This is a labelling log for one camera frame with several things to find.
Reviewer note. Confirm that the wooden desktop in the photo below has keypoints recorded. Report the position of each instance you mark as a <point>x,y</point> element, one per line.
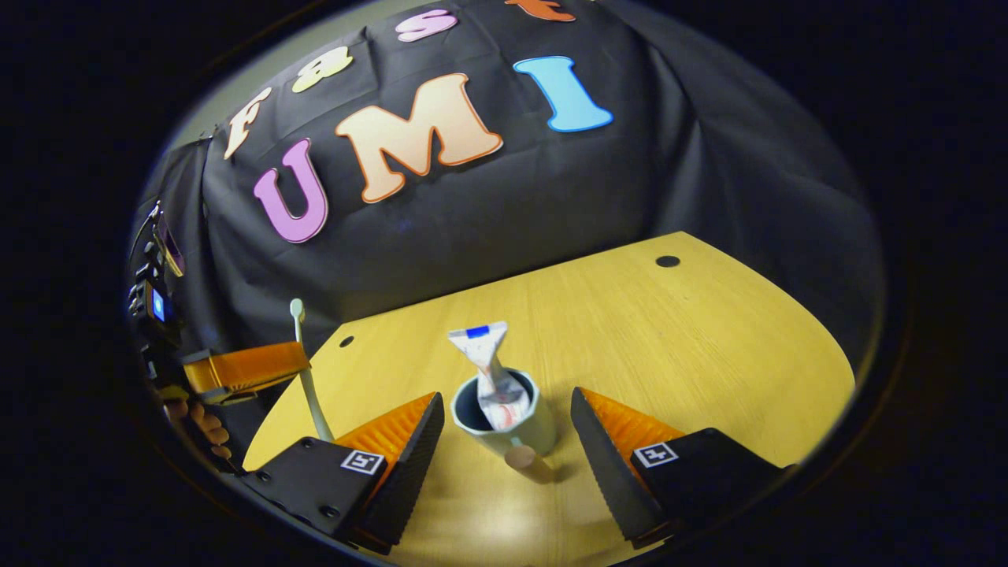
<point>693,354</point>

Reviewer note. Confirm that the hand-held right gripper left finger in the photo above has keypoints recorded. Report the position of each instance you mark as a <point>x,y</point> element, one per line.
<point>413,457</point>

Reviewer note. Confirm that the white toothpaste tube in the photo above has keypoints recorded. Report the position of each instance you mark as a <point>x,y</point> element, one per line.
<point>492,370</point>

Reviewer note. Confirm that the pale green toothbrush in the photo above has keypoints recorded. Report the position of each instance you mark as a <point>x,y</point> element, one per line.
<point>309,378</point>

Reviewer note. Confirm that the black backdrop cloth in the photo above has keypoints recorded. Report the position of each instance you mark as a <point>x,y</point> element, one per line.
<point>512,205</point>

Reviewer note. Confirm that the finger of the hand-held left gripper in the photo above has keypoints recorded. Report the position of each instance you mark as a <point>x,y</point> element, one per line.
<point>252,366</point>

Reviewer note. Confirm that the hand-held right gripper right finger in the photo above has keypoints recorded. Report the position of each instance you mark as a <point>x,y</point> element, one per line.
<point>602,457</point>

